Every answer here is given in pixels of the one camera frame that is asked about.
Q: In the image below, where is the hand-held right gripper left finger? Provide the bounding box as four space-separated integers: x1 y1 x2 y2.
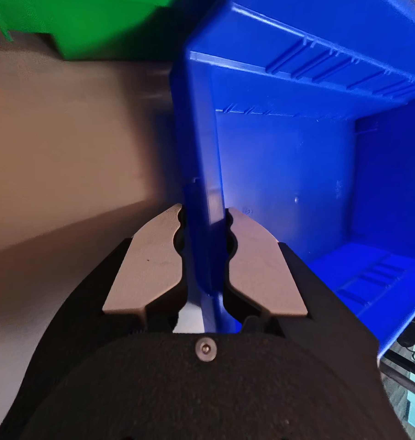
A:
102 203 189 335

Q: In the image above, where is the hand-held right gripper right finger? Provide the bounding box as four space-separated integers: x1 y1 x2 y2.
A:
224 207 308 325

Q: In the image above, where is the grey desk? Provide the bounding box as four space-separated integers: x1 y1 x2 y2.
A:
0 21 208 423

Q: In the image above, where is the blue plastic bin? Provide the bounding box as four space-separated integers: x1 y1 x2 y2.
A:
170 0 415 360

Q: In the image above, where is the green plastic bin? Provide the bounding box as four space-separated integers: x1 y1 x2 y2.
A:
0 0 182 62

